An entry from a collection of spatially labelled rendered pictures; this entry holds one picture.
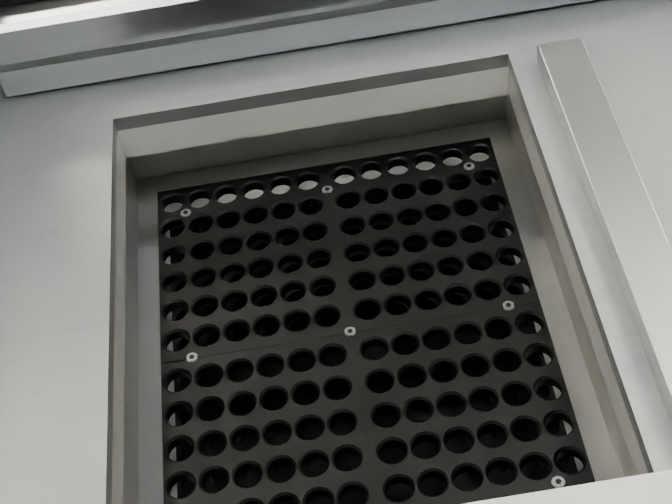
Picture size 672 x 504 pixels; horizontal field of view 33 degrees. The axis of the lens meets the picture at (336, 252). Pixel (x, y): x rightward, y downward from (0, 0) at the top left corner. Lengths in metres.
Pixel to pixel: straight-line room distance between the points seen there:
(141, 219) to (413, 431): 0.26
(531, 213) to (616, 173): 0.15
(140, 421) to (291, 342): 0.11
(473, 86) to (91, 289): 0.22
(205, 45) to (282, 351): 0.17
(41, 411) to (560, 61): 0.29
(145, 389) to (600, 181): 0.26
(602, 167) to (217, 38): 0.21
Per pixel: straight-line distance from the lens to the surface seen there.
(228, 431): 0.50
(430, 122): 0.70
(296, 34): 0.59
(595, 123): 0.53
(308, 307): 0.53
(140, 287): 0.65
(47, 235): 0.54
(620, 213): 0.49
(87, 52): 0.60
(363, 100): 0.58
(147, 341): 0.62
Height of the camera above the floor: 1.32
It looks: 48 degrees down
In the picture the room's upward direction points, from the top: 10 degrees counter-clockwise
